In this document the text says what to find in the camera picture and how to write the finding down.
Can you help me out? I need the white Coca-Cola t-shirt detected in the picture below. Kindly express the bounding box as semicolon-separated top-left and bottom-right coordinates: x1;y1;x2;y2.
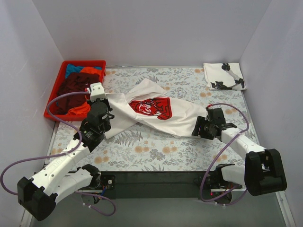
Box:
105;79;207;139

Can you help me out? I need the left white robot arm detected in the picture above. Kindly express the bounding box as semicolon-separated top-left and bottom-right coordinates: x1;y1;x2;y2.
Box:
17;98;114;221

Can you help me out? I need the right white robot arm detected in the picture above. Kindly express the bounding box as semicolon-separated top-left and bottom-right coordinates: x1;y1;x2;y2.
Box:
192;108;287;196

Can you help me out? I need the orange t-shirt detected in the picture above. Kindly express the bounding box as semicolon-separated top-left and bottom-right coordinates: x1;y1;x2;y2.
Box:
66;67;103;116

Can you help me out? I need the red plastic bin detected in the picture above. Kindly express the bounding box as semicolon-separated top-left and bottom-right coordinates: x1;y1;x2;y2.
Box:
49;60;106;122

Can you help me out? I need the maroon t-shirt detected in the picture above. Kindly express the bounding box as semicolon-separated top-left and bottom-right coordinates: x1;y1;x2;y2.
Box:
54;72;99;114

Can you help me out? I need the folded white printed t-shirt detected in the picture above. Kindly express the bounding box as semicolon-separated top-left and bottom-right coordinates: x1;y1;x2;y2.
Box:
203;63;246;90

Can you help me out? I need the floral patterned table mat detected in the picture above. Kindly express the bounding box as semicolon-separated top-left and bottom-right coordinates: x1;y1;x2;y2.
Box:
47;66;266;172

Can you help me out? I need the blue t-shirt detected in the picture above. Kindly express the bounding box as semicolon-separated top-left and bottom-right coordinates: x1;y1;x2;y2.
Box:
65;64;84;78

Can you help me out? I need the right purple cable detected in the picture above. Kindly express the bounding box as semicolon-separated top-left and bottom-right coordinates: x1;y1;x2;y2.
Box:
200;103;250;203

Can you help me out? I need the purple cable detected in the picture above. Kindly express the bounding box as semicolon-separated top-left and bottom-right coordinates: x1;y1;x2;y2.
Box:
0;91;117;216
200;103;250;203

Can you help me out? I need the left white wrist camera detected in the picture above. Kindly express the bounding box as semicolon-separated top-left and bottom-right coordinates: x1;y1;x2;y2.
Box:
87;82;107;102

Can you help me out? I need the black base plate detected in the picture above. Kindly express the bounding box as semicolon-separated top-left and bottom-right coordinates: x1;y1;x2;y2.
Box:
99;170;234;205

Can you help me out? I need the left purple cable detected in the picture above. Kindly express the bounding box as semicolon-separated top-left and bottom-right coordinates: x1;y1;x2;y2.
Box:
0;91;117;216

